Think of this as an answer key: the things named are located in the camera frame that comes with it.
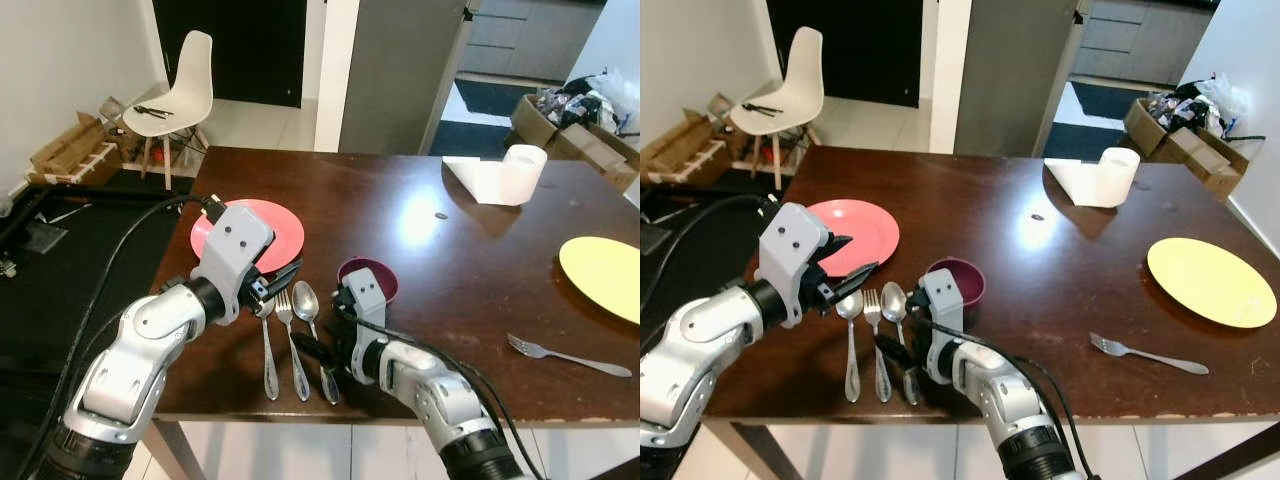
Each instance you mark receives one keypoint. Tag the long open cardboard box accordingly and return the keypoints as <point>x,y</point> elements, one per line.
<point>680,148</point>
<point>70,150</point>

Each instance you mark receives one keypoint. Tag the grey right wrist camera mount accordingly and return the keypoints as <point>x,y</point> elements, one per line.
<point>367,300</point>
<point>943,300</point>

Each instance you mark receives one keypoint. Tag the yellow round plate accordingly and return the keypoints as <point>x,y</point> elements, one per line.
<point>1210,280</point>
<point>605,275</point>

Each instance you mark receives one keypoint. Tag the small cardboard box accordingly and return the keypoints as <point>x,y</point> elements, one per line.
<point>720,105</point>
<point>113,108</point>

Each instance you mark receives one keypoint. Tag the cardboard box with clutter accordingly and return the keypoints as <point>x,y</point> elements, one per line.
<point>532,122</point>
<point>1145,125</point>

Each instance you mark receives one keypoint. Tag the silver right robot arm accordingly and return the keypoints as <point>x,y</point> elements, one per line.
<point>430,390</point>
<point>1000,390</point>

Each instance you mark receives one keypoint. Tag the black hand tool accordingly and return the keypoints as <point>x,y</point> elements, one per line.
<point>762,108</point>
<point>152,111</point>

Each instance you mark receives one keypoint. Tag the grey door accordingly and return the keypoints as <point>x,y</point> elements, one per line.
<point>400,75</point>
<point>1010,75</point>

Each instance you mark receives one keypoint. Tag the silver spoon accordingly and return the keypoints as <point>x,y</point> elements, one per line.
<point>268,360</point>
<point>305,298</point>
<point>851,350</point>
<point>893,298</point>

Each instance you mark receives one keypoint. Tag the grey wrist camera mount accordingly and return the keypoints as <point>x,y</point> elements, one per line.
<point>238,250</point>
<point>367,300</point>
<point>792,245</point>
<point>943,300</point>

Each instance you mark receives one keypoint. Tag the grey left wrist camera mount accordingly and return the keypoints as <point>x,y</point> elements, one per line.
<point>238,250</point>
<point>792,245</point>

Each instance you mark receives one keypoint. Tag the dark wooden table leg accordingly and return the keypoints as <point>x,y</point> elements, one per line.
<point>175,450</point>
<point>745,450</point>
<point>1235,455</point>

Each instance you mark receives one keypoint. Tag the white plastic bag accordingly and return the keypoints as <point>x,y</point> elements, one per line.
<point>620,95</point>
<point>1228,98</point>

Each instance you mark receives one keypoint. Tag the white plastic chair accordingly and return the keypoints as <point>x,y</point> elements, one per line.
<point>190,85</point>
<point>800,80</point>

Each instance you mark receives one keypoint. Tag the grey kitchen cabinet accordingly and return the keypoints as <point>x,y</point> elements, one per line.
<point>1140,40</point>
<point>530,40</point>

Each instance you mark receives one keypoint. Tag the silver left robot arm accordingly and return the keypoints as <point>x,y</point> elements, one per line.
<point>130,365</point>
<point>700,330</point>

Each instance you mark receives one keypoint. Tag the dark doormat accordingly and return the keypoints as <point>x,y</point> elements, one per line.
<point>495,98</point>
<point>1105,100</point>

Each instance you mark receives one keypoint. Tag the silver fork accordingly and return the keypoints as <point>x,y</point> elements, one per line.
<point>293,345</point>
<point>1140,353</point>
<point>560,355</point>
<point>878,345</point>

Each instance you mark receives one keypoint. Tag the maroon bowl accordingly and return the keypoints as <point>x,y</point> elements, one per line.
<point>968,280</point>
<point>385,275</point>

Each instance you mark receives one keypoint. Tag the pink round plate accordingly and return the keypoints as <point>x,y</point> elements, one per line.
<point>865,230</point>
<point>285,230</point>

